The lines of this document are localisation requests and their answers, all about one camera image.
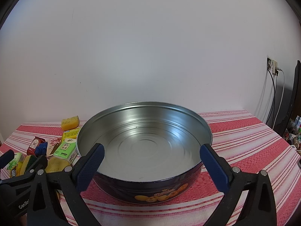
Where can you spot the brown white chocolate packet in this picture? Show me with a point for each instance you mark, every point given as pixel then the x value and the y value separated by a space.
pixel 53 146

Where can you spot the red snack packet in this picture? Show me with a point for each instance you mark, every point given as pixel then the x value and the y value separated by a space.
pixel 34 144

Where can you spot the yellow sponge with green pad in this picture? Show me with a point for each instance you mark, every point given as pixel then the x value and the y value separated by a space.
pixel 27 164

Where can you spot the dark snack bar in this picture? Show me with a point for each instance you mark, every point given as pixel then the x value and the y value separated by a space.
pixel 13 172

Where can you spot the leaf print green tissue pack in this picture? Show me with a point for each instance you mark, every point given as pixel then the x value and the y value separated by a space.
pixel 15 162

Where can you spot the speckled yellow sponge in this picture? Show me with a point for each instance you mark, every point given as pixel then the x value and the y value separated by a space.
pixel 70 123

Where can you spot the black monitor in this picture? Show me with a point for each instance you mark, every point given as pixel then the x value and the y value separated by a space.
pixel 292 103

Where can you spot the plain yellow sponge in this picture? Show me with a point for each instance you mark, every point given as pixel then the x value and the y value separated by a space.
pixel 56 164

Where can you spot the wall socket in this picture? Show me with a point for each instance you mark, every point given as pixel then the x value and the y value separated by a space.
pixel 272 66

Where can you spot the red white striped tablecloth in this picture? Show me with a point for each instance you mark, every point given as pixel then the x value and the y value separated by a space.
pixel 247 141

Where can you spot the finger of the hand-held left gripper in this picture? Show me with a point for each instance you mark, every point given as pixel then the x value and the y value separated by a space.
pixel 6 159
pixel 35 166

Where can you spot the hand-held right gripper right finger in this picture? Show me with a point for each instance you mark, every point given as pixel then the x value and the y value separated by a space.
pixel 214 169

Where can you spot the round metal cookie tin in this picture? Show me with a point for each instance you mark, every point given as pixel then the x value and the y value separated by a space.
pixel 145 146

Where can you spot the blue crumpled wrapper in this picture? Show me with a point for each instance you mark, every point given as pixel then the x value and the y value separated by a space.
pixel 41 149

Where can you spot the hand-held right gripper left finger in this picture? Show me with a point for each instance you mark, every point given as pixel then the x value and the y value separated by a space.
pixel 91 164

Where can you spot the cluttered side shelf items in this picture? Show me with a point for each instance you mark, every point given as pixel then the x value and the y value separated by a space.
pixel 295 131

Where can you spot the light green tissue pack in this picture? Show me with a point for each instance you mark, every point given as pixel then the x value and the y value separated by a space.
pixel 64 151

